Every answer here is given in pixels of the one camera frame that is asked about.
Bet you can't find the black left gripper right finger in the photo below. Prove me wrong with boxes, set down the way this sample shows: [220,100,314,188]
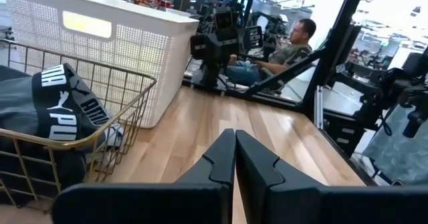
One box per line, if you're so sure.
[235,129,428,224]

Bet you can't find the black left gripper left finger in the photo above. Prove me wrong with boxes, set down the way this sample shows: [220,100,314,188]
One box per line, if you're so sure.
[51,128,237,224]

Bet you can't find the white sock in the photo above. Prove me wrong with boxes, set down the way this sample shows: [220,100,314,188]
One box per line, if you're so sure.
[98,122,125,148]

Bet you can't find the black garment with grey band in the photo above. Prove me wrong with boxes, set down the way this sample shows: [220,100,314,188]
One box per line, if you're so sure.
[0,140,88,205]

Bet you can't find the black Puma underwear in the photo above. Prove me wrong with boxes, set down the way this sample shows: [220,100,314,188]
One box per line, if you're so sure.
[0,62,114,144]

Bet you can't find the black wire basket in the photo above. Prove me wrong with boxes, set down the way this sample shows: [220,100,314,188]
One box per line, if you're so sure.
[0,38,158,215]

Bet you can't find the black drawer cabinet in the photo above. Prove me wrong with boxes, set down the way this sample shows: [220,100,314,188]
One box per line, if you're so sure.
[321,110,366,158]

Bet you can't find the white plastic laundry basket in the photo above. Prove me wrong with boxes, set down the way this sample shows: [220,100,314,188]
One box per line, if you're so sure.
[1,0,201,129]

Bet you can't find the person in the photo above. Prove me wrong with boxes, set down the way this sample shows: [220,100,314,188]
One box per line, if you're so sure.
[226,17,318,88]

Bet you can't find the black background robot rig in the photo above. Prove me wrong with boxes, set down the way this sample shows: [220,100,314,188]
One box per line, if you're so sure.
[249,10,292,60]

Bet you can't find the black machinery with cables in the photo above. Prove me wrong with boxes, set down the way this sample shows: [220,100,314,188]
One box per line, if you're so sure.
[359,46,428,140]

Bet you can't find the black right frame rails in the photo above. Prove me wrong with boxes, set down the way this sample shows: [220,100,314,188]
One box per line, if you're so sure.
[243,0,369,116]

